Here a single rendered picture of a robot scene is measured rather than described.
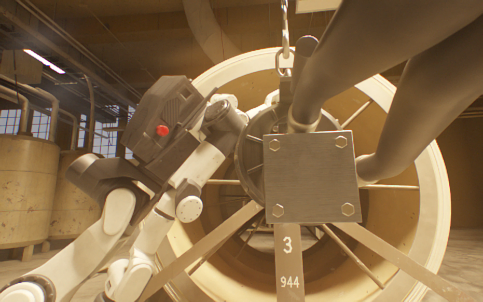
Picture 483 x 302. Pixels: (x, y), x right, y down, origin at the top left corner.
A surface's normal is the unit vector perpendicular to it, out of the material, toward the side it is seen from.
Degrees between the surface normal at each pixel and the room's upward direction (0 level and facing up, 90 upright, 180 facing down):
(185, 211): 113
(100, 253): 104
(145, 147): 133
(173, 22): 90
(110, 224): 90
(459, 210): 90
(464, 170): 90
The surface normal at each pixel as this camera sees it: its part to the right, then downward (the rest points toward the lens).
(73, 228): 0.58, -0.18
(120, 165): 0.15, -0.20
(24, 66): 1.00, -0.04
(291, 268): -0.09, -0.20
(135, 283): 0.61, 0.22
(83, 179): -0.09, 0.11
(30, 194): 0.88, -0.11
